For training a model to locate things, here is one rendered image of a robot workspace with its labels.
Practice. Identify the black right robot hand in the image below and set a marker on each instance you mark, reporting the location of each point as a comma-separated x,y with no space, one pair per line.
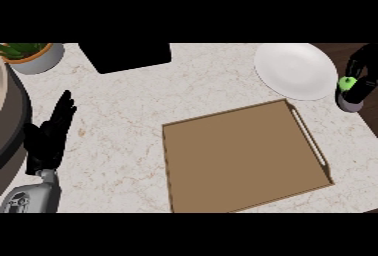
363,63

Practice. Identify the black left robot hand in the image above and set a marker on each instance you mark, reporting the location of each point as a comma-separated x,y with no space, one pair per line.
45,143

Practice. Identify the purple eggplant with green cap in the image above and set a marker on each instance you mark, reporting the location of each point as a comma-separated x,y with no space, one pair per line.
347,83

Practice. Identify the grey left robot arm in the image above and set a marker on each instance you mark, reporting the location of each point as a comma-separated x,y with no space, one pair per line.
34,196

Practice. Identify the white round plate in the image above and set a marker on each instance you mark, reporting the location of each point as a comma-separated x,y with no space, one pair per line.
295,70

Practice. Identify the brown wooden tray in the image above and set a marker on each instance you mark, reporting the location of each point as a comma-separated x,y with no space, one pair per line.
240,156

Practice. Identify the dark grey round object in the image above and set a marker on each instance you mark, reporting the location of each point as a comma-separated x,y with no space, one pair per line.
14,116

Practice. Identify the green plant in grey pot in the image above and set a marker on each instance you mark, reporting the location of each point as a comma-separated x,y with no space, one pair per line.
34,58

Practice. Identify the black box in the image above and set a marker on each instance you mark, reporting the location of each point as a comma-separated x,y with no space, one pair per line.
128,55

